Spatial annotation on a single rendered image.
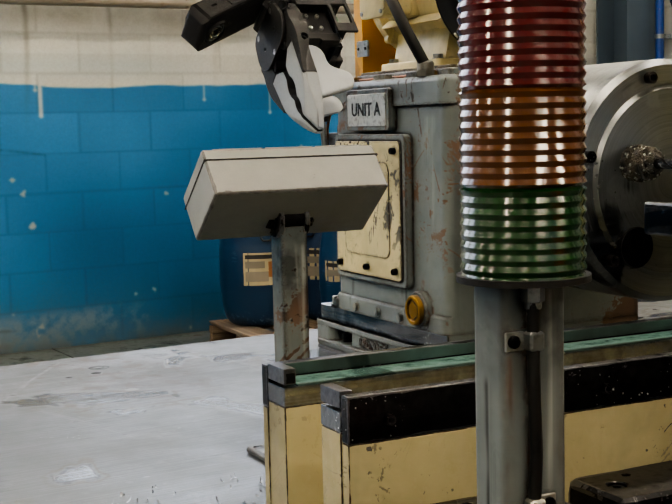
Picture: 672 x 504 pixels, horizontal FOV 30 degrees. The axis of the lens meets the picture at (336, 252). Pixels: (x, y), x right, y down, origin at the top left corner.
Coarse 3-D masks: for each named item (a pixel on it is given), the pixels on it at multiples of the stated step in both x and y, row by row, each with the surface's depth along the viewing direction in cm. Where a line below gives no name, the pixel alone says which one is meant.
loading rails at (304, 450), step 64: (640, 320) 110; (320, 384) 92; (384, 384) 95; (448, 384) 85; (576, 384) 90; (640, 384) 93; (320, 448) 93; (384, 448) 84; (448, 448) 86; (576, 448) 91; (640, 448) 93
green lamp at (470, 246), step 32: (480, 192) 57; (512, 192) 56; (544, 192) 56; (576, 192) 57; (480, 224) 57; (512, 224) 57; (544, 224) 57; (576, 224) 57; (480, 256) 58; (512, 256) 57; (544, 256) 57; (576, 256) 58
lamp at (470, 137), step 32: (480, 96) 57; (512, 96) 56; (544, 96) 56; (576, 96) 57; (480, 128) 57; (512, 128) 56; (544, 128) 56; (576, 128) 57; (480, 160) 57; (512, 160) 56; (544, 160) 56; (576, 160) 57
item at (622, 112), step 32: (608, 64) 132; (640, 64) 127; (608, 96) 125; (640, 96) 126; (608, 128) 125; (640, 128) 126; (608, 160) 125; (640, 160) 123; (608, 192) 125; (640, 192) 127; (608, 224) 125; (640, 224) 127; (608, 256) 126; (640, 256) 127; (608, 288) 130; (640, 288) 128
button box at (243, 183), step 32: (224, 160) 110; (256, 160) 111; (288, 160) 112; (320, 160) 114; (352, 160) 115; (192, 192) 112; (224, 192) 108; (256, 192) 109; (288, 192) 110; (320, 192) 112; (352, 192) 114; (192, 224) 113; (224, 224) 111; (256, 224) 113; (320, 224) 117; (352, 224) 118
